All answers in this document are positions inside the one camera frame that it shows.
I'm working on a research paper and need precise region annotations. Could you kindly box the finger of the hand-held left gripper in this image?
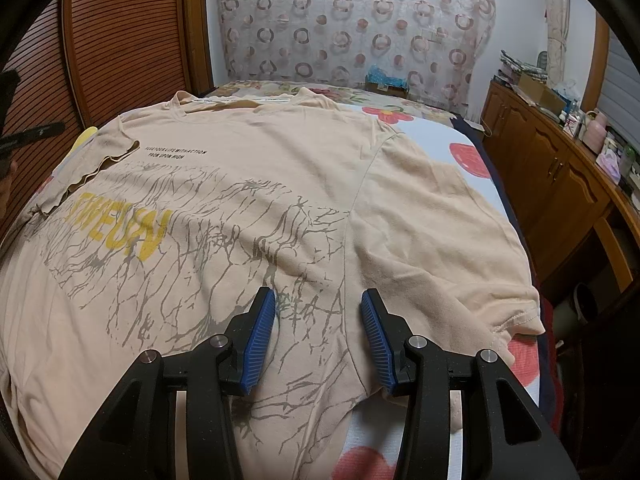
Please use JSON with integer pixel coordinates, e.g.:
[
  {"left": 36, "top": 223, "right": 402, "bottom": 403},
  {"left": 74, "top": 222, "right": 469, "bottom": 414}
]
[
  {"left": 0, "top": 71, "right": 22, "bottom": 113},
  {"left": 0, "top": 121, "right": 67, "bottom": 157}
]

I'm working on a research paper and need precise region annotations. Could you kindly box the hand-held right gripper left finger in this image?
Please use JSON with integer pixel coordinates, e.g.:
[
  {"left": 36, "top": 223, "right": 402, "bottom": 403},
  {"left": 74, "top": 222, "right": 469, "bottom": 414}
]
[{"left": 57, "top": 287, "right": 278, "bottom": 480}]

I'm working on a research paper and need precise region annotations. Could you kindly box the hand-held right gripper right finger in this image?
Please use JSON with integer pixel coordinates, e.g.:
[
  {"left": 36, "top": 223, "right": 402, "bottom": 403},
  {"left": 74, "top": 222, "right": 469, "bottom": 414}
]
[{"left": 360, "top": 288, "right": 581, "bottom": 480}]

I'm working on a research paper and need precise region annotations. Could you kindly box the beige printed t-shirt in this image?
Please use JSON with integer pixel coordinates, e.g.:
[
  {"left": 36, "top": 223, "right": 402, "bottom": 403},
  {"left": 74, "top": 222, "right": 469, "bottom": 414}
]
[{"left": 0, "top": 87, "right": 546, "bottom": 480}]

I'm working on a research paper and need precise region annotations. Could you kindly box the yellow cloth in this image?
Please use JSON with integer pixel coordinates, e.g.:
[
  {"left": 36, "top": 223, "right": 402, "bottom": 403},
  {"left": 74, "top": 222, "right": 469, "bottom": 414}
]
[{"left": 69, "top": 126, "right": 99, "bottom": 155}]

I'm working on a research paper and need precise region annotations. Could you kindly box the wooden louvred wardrobe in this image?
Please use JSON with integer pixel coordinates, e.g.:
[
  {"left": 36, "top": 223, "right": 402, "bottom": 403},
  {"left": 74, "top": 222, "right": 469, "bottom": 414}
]
[{"left": 0, "top": 0, "right": 217, "bottom": 241}]

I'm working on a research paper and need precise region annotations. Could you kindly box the dark waste bin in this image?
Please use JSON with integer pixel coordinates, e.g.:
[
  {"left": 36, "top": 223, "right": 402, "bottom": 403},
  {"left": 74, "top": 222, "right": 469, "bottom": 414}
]
[{"left": 554, "top": 281, "right": 602, "bottom": 332}]

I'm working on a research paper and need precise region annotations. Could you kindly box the strawberry flower print bed sheet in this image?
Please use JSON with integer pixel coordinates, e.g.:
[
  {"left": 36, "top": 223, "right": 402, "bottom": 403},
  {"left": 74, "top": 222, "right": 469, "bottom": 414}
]
[{"left": 0, "top": 102, "right": 543, "bottom": 480}]

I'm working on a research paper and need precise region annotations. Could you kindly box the floral quilt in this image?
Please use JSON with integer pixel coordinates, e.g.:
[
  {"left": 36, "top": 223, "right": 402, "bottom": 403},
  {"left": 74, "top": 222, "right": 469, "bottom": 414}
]
[{"left": 200, "top": 79, "right": 458, "bottom": 117}]

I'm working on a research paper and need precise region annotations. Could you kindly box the small cardboard box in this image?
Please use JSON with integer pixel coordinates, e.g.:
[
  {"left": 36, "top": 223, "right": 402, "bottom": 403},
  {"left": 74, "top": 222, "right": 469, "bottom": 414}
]
[{"left": 364, "top": 79, "right": 410, "bottom": 100}]

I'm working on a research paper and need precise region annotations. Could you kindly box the wooden sideboard cabinet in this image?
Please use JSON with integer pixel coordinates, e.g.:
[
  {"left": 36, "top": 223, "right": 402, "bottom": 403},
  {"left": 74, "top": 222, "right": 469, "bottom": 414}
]
[{"left": 479, "top": 80, "right": 640, "bottom": 293}]

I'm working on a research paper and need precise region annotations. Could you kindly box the open cardboard box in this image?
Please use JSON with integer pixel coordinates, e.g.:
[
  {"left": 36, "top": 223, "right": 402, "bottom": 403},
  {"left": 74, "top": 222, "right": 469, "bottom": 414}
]
[{"left": 516, "top": 74, "right": 567, "bottom": 115}]

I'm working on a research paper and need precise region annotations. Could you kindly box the pink kettle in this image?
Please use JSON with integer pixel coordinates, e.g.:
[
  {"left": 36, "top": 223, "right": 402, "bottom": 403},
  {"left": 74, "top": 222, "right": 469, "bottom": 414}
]
[{"left": 581, "top": 109, "right": 610, "bottom": 155}]

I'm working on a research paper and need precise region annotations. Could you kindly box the stack of patterned cloths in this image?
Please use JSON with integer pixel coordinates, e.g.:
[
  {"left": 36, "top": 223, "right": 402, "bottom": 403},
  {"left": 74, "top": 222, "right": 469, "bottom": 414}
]
[{"left": 499, "top": 49, "right": 547, "bottom": 80}]

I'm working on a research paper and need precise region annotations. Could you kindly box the circle pattern curtain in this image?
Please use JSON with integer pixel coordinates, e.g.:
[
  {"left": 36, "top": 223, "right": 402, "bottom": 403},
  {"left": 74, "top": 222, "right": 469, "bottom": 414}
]
[{"left": 216, "top": 0, "right": 501, "bottom": 121}]

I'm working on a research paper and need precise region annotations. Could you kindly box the window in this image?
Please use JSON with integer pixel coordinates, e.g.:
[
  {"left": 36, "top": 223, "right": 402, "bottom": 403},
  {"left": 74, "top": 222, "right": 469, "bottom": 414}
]
[{"left": 594, "top": 24, "right": 640, "bottom": 147}]

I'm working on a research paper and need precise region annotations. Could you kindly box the narrow lace curtain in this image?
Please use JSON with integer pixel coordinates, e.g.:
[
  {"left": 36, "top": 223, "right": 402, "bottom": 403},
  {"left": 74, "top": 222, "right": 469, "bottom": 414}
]
[{"left": 541, "top": 0, "right": 572, "bottom": 87}]

